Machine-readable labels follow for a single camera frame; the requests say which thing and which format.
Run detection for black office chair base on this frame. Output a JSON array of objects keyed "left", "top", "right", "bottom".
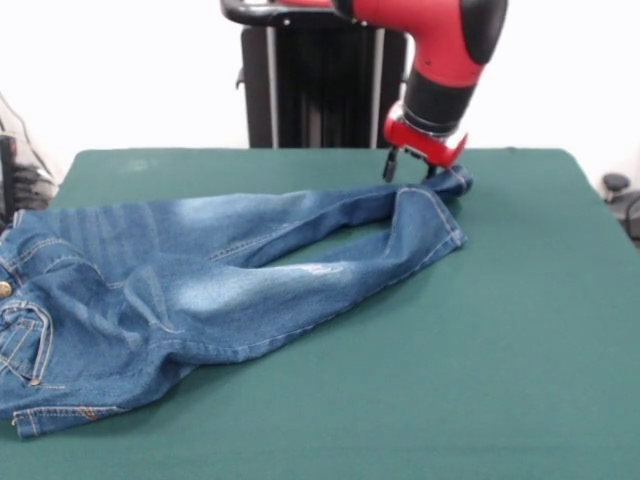
[{"left": 601, "top": 172, "right": 640, "bottom": 236}]

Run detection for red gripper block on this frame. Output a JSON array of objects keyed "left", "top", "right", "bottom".
[{"left": 381, "top": 102, "right": 470, "bottom": 182}]

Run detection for black electronics box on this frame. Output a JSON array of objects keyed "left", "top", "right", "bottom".
[{"left": 0, "top": 133, "right": 19, "bottom": 217}]

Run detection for blue denim jeans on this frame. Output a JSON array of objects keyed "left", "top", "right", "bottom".
[{"left": 0, "top": 163, "right": 475, "bottom": 440}]

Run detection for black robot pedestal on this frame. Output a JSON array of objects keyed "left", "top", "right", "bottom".
[{"left": 219, "top": 0, "right": 421, "bottom": 150}]

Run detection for dark green table cloth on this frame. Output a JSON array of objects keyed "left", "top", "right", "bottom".
[{"left": 0, "top": 146, "right": 640, "bottom": 480}]

